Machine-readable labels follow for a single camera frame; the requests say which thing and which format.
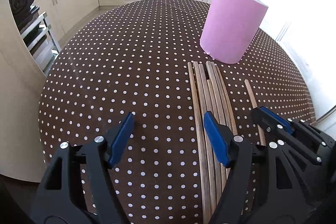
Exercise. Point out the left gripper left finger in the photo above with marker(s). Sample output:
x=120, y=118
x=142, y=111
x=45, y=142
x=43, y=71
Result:
x=60, y=197

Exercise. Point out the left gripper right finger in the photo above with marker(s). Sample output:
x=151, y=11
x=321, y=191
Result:
x=271, y=183

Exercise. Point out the pink cylindrical utensil holder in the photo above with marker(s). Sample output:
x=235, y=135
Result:
x=230, y=27

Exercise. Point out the white door with handle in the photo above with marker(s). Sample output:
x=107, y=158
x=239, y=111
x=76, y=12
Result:
x=305, y=30

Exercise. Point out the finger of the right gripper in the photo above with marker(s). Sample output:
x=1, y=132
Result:
x=288, y=131

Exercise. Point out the separate wooden chopstick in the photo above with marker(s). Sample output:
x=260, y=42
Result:
x=254, y=105

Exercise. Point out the metal shelf rack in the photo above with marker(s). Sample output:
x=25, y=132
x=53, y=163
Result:
x=40, y=42

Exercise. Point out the wooden chopstick in bundle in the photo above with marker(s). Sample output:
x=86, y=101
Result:
x=217, y=166
x=228, y=112
x=218, y=98
x=209, y=151

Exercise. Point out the brown polka dot tablecloth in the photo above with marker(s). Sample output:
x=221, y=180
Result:
x=133, y=59

